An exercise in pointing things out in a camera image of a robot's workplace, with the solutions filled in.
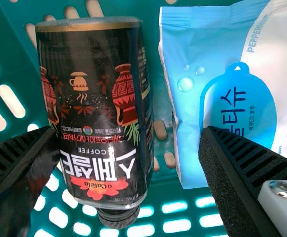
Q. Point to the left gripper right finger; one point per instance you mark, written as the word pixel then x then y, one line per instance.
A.
pixel 234 172

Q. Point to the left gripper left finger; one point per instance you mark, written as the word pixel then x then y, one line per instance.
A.
pixel 12 172

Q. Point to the dark coffee bottle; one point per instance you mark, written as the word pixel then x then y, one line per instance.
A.
pixel 94 111

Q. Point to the teal shopping basket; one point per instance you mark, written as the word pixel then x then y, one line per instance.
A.
pixel 12 61

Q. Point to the light blue wipes pack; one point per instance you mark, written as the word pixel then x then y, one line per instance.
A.
pixel 195 37

